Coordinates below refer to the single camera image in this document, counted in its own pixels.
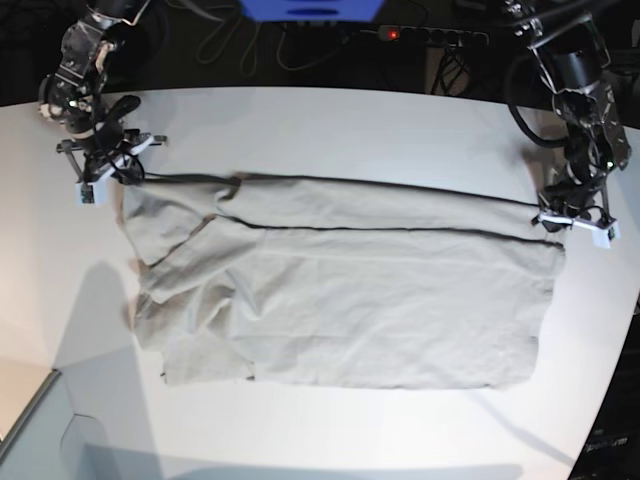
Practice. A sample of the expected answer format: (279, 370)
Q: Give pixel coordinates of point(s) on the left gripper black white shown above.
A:
(572, 203)

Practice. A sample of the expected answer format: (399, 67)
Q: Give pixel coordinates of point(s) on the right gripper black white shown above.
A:
(98, 157)

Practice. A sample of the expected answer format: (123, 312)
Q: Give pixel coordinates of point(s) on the grey t-shirt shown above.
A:
(341, 284)

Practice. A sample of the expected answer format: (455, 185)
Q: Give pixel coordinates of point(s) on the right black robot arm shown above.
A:
(72, 96)

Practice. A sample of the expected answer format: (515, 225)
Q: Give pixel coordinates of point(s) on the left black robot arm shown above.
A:
(570, 57)

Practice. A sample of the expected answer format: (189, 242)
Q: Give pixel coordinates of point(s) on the blue box at top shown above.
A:
(311, 10)

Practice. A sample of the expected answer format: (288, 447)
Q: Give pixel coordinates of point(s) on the black power strip red light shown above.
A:
(433, 36)

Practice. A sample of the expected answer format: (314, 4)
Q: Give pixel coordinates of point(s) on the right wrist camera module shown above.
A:
(92, 193)

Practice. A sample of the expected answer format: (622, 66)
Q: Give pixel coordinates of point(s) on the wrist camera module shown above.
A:
(604, 236)
(92, 193)

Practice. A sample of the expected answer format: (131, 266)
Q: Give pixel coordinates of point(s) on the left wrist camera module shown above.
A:
(604, 236)

